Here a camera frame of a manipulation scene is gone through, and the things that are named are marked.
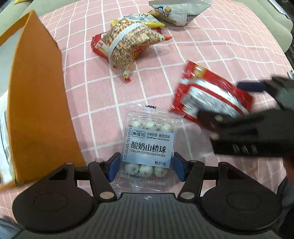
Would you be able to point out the small red snack packet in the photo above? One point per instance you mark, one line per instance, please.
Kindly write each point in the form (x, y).
(97, 44)

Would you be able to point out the peanut print snack packet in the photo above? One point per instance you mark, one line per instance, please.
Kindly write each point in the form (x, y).
(128, 43)

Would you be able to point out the red packet with white label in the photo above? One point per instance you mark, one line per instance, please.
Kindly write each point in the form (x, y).
(206, 92)

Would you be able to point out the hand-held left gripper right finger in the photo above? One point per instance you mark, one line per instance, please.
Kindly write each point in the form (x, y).
(179, 169)

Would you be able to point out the yellow snack packet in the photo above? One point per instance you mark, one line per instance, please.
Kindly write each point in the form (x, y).
(154, 23)

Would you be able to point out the clear white ball candy packet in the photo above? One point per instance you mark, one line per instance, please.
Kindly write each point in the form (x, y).
(149, 147)

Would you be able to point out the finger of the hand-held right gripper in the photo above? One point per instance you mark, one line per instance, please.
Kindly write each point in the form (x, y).
(250, 86)
(229, 125)

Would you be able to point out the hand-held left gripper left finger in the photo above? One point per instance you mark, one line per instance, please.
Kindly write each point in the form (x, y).
(113, 169)

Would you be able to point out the pink checked tablecloth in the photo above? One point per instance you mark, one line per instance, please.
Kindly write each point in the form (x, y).
(80, 92)

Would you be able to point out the beige sofa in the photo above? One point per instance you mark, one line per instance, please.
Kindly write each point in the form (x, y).
(278, 25)

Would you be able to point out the orange cardboard box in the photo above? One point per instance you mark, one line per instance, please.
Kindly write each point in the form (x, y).
(34, 103)

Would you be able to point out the white grey snack packet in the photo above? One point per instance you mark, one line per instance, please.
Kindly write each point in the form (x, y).
(181, 13)

